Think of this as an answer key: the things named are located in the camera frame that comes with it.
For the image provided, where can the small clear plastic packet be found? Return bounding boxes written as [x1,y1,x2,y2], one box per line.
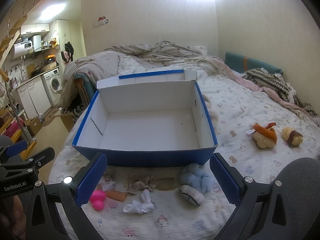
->
[99,175,117,192]

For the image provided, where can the white water heater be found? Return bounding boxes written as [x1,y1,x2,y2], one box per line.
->
[10,41,34,60]

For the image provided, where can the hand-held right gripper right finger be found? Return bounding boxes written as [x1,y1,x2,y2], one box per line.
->
[209,152,298,240]

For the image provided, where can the black white patterned cloth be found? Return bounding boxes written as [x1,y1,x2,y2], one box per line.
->
[61,104,87,124]

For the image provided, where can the white upper kitchen cabinet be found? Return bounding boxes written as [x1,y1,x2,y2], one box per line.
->
[20,24,50,35]

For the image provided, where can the olive sock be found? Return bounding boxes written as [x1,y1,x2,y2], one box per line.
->
[157,177,176,190]

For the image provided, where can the cardboard box on floor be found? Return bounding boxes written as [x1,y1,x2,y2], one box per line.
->
[25,117,43,138]

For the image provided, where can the white lower kitchen cabinets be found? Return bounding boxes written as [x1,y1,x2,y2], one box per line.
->
[16,76,52,119]

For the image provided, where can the white cylindrical appliance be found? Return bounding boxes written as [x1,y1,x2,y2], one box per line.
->
[31,34,42,53]

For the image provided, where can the light blue fluffy sock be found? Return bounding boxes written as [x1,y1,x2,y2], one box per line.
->
[179,163,215,194]

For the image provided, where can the pink blanket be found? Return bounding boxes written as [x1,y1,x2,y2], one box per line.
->
[195,55,320,120]

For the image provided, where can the teal headboard cushion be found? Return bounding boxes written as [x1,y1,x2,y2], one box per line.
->
[224,51,284,75]

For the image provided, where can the beige patterned quilt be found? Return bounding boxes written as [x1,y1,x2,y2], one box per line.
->
[61,41,208,108]

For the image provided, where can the bed with printed sheet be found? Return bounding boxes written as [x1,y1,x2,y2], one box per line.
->
[47,50,320,240]

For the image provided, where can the magenta fabric bag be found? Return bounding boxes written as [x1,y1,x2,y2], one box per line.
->
[0,120,25,140]

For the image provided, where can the wooden staircase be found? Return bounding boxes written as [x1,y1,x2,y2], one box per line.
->
[0,12,23,80]

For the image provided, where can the white sock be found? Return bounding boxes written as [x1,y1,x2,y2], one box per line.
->
[123,189,155,214]

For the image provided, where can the orange shrimp sushi plush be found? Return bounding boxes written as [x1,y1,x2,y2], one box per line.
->
[246,122,278,148]

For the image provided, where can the dark hanging clothing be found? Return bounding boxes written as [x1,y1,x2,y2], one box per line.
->
[64,41,75,62]

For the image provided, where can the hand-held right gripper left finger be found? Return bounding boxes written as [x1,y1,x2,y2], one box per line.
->
[24,152,108,240]

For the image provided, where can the white washing machine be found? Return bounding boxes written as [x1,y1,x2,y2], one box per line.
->
[41,69,63,105]

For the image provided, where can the brown band sushi plush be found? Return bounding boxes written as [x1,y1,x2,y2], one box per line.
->
[282,127,303,147]

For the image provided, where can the white plush with black stripe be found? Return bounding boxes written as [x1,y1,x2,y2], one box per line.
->
[179,185,204,207]

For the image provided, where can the striped knit blanket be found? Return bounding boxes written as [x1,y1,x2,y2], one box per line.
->
[242,67,319,117]

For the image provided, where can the pink rubber toy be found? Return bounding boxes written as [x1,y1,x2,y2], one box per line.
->
[90,190,107,210]

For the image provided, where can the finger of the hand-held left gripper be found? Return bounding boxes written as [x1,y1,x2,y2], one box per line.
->
[24,147,55,168]
[5,141,27,158]

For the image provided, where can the beige lace sock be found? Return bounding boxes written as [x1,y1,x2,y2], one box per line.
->
[125,174,158,195]

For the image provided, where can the orange tube toy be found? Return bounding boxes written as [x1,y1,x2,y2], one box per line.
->
[106,190,127,202]

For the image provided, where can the blue cardboard box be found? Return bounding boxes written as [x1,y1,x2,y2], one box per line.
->
[72,69,218,168]

